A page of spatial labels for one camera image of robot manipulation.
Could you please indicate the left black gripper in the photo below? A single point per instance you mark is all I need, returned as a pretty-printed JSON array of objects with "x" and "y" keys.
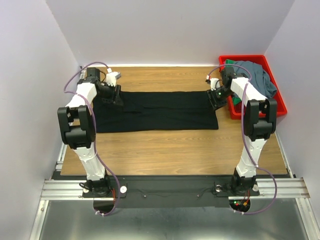
[{"x": 117, "y": 99}]

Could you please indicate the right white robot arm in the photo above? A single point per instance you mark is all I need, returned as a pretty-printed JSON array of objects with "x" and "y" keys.
[{"x": 258, "y": 121}]

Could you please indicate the green t shirt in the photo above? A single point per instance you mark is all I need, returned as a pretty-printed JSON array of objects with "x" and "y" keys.
[{"x": 235, "y": 99}]

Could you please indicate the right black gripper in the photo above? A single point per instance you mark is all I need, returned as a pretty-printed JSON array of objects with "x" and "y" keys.
[{"x": 215, "y": 102}]

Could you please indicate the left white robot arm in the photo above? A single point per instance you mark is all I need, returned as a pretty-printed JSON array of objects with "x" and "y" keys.
[{"x": 77, "y": 124}]

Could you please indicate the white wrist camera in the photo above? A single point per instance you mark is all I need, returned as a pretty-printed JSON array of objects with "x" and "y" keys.
[
  {"x": 213, "y": 82},
  {"x": 111, "y": 78}
]

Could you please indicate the front aluminium extrusion rail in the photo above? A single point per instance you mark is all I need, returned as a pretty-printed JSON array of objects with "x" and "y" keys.
[{"x": 287, "y": 188}]

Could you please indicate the grey blue t shirt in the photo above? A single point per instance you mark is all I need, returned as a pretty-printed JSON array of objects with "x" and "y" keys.
[{"x": 260, "y": 78}]

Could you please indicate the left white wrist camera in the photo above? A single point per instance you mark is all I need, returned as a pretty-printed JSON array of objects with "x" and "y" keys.
[{"x": 111, "y": 78}]

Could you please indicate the black t shirt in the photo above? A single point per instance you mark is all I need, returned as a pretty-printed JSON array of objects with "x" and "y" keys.
[{"x": 148, "y": 111}]

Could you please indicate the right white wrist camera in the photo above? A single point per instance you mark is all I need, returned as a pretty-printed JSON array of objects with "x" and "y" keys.
[{"x": 213, "y": 82}]

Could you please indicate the red plastic bin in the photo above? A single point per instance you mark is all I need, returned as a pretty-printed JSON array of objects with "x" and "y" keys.
[{"x": 261, "y": 60}]

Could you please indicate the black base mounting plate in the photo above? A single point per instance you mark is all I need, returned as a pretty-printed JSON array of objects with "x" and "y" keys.
[{"x": 169, "y": 191}]

